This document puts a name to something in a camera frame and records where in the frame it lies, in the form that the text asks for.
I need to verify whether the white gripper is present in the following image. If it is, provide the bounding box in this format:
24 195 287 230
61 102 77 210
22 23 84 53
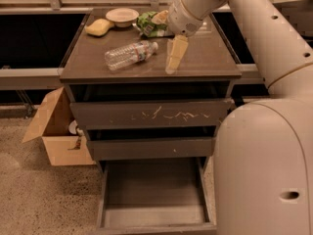
152 0 206 74

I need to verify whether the clear plastic water bottle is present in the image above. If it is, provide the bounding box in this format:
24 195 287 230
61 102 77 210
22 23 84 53
105 40 158 71

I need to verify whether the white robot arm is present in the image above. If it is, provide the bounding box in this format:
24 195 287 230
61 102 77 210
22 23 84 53
166 0 313 235

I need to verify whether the dark grey drawer cabinet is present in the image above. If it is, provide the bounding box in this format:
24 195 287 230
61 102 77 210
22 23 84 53
59 6 243 174

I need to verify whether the grey top drawer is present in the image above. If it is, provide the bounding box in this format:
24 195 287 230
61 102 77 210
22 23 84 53
70 99 231 130

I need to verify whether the grey middle drawer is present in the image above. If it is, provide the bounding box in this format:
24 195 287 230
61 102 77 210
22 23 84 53
87 137 214 161

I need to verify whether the grey open bottom drawer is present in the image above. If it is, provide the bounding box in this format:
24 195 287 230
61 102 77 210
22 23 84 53
90 158 217 235

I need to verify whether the green chip bag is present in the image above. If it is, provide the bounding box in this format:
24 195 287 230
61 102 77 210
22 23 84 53
136 11 174 38

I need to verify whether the white ceramic bowl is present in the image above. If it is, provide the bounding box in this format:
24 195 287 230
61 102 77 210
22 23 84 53
106 8 139 27

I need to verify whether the yellow sponge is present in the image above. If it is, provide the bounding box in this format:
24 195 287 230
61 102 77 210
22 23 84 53
84 19 114 36

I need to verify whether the white cup in box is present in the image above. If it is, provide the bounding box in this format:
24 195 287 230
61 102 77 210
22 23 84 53
68 120 84 136

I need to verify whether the open cardboard box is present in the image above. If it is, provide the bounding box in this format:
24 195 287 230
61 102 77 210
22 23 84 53
22 87 95 165

